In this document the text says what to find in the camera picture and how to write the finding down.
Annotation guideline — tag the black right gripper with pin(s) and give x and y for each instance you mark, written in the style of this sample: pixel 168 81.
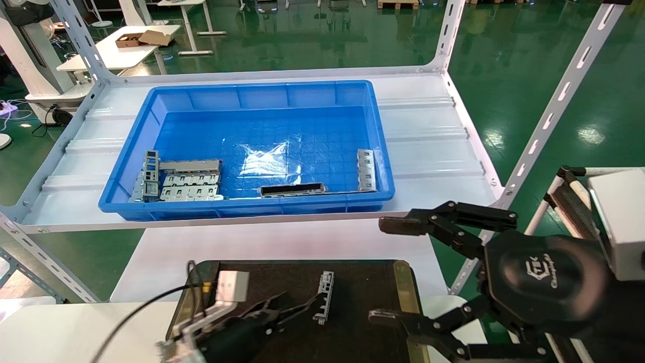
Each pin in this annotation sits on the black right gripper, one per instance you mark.
pixel 544 282

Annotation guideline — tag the flat open cardboard box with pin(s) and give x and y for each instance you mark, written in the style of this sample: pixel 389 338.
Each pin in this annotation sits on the flat open cardboard box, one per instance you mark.
pixel 156 38

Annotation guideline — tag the wooden pallet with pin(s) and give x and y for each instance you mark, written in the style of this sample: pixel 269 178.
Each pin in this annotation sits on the wooden pallet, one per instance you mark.
pixel 398 4

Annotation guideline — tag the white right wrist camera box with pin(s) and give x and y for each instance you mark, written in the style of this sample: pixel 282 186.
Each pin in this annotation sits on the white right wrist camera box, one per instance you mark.
pixel 620 222

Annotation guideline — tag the white round floor base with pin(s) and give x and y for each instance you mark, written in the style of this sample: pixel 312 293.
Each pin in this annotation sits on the white round floor base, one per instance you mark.
pixel 4 141

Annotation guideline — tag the white table with box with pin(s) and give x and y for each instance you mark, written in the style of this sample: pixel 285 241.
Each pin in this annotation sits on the white table with box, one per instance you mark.
pixel 116 55

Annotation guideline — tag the blue plastic bin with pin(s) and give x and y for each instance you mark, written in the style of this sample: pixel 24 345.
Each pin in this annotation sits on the blue plastic bin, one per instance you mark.
pixel 252 126

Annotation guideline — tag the white metal shelf rack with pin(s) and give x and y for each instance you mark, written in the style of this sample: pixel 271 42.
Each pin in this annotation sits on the white metal shelf rack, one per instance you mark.
pixel 428 136

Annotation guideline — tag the small leaning silver bracket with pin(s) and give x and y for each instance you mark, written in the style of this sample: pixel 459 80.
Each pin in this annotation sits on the small leaning silver bracket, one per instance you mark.
pixel 137 189

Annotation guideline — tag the flat slotted silver bracket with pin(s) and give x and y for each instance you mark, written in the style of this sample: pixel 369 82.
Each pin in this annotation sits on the flat slotted silver bracket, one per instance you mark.
pixel 191 194
pixel 189 180

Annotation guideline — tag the silver ladder shaped metal bracket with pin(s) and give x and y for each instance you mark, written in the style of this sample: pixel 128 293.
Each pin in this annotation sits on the silver ladder shaped metal bracket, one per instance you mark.
pixel 328 290

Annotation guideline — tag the black work mat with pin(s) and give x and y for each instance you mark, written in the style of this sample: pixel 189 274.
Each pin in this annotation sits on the black work mat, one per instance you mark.
pixel 363 287

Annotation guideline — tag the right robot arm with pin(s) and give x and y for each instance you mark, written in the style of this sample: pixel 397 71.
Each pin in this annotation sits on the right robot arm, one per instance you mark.
pixel 625 327

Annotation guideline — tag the white machine base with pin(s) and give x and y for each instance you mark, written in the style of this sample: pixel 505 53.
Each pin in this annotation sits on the white machine base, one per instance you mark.
pixel 30 55

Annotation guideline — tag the white legged desk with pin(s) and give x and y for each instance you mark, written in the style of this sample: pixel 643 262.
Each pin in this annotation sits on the white legged desk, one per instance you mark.
pixel 189 25

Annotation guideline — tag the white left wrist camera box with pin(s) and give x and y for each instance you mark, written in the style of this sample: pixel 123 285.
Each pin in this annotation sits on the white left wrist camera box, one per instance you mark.
pixel 233 287

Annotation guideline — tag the long grey metal bracket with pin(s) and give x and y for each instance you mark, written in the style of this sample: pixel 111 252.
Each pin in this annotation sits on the long grey metal bracket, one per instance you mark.
pixel 191 165

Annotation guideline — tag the upright grey metal bracket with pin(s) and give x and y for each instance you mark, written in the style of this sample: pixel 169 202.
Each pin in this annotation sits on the upright grey metal bracket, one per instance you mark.
pixel 151 187

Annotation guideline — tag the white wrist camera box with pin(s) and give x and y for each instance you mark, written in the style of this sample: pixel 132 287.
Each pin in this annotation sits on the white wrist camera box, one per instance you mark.
pixel 620 222
pixel 233 287

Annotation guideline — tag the white pipe frame cart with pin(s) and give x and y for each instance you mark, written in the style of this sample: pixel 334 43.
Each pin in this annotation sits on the white pipe frame cart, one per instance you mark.
pixel 569 201

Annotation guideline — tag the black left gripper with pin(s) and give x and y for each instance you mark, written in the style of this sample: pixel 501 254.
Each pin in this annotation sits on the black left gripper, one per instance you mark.
pixel 237 340

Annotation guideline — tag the dark hollow metal bracket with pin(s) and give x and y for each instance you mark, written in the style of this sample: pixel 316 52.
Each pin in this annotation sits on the dark hollow metal bracket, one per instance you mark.
pixel 292 190

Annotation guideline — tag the tabbed silver metal bracket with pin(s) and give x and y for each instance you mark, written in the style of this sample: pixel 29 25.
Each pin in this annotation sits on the tabbed silver metal bracket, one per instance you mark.
pixel 366 171

